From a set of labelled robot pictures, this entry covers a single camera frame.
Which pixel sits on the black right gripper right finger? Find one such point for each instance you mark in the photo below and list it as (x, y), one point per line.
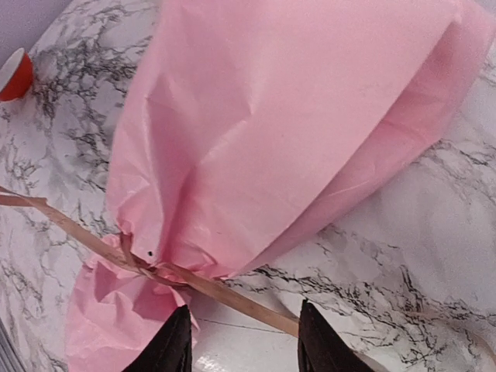
(320, 348)

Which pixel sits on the white bowl with red outside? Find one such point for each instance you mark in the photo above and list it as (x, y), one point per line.
(16, 76)

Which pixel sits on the pink wrapping paper sheet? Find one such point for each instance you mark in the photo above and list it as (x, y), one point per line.
(251, 125)

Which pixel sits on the beige raffia ribbon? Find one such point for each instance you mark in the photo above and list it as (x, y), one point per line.
(169, 274)

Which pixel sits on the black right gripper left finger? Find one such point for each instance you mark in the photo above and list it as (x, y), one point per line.
(170, 350)

